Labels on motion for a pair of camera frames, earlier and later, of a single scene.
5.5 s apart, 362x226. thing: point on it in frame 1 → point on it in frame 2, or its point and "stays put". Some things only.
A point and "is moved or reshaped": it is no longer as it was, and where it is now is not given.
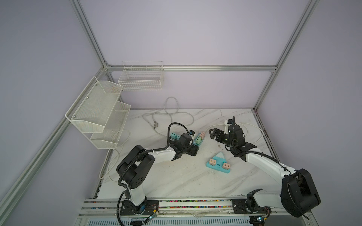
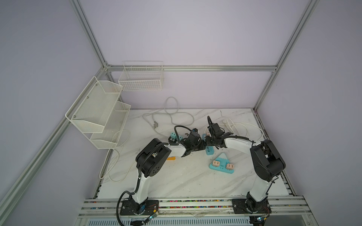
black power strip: (171, 140) stays put
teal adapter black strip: (173, 135) stays put
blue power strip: (194, 142) is moved or reshaped
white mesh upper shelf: (91, 110) stays put
